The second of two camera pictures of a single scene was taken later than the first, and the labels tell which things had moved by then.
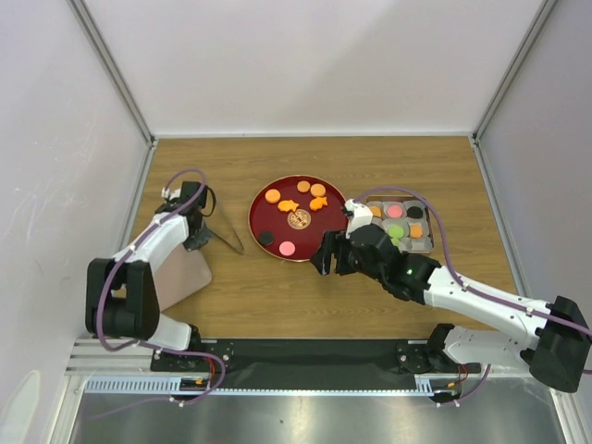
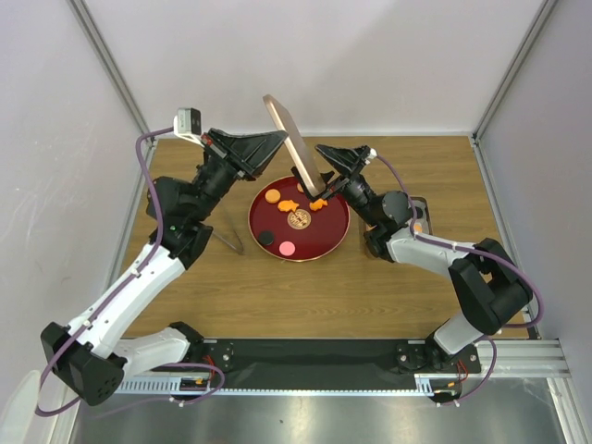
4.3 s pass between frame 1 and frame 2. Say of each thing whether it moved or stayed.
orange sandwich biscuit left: stayed
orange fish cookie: stayed
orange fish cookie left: stayed
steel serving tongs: stayed
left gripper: moved
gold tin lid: moved
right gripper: moved
